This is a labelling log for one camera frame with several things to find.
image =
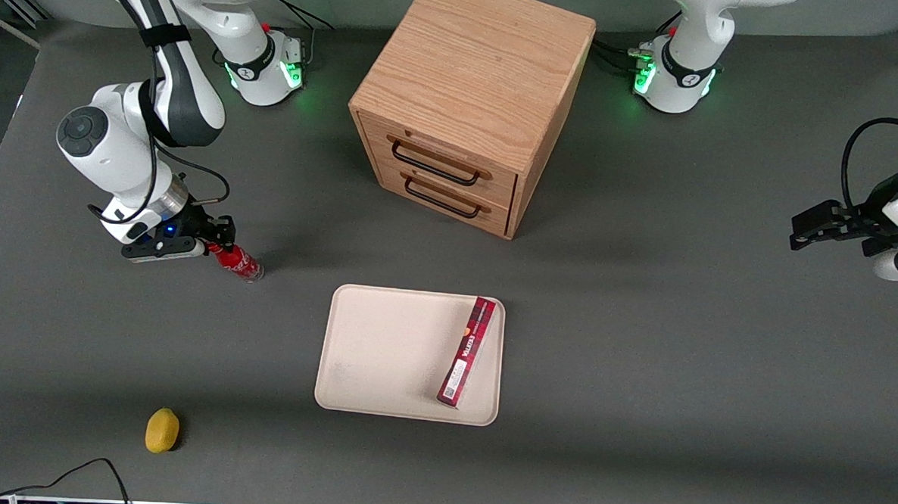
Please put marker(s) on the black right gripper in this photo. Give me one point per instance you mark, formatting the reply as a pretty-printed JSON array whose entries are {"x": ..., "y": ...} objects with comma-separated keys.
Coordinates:
[{"x": 198, "y": 226}]

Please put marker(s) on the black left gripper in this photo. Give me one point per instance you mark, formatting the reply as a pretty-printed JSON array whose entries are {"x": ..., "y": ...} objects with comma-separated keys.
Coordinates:
[{"x": 869, "y": 219}]

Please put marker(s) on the red coke bottle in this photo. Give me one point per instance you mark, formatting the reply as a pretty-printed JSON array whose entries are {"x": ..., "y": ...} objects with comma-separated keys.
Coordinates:
[{"x": 240, "y": 264}]

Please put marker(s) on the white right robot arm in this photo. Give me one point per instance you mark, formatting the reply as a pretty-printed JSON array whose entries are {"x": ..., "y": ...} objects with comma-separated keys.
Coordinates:
[{"x": 112, "y": 146}]

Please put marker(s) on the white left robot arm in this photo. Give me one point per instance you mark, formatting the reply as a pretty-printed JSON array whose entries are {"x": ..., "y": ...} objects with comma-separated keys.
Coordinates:
[{"x": 688, "y": 73}]

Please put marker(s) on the cream rectangular tray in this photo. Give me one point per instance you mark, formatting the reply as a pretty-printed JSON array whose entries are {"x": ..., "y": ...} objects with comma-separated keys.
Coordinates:
[{"x": 384, "y": 355}]

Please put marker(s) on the yellow lemon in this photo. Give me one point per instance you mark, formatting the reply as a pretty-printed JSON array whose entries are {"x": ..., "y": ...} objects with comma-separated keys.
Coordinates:
[{"x": 162, "y": 430}]

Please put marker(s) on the red Walkers shortbread box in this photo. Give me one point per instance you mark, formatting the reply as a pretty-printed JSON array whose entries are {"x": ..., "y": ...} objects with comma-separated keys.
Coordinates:
[{"x": 469, "y": 351}]

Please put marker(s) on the lower wooden drawer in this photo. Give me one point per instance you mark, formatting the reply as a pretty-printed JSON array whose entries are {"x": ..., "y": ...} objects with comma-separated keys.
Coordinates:
[{"x": 496, "y": 216}]

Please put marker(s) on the wooden drawer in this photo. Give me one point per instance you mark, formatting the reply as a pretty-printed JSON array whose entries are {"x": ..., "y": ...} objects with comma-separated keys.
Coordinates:
[
  {"x": 501, "y": 182},
  {"x": 496, "y": 216}
]

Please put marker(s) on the upper wooden drawer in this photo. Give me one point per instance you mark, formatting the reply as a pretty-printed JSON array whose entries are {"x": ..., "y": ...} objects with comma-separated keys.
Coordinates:
[{"x": 501, "y": 182}]

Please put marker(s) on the oak wooden drawer cabinet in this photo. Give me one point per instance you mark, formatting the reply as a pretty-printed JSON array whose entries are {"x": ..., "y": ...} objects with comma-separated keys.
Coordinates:
[{"x": 480, "y": 64}]

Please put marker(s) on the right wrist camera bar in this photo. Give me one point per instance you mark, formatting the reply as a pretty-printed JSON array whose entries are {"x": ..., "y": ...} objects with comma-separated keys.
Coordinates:
[{"x": 161, "y": 250}]

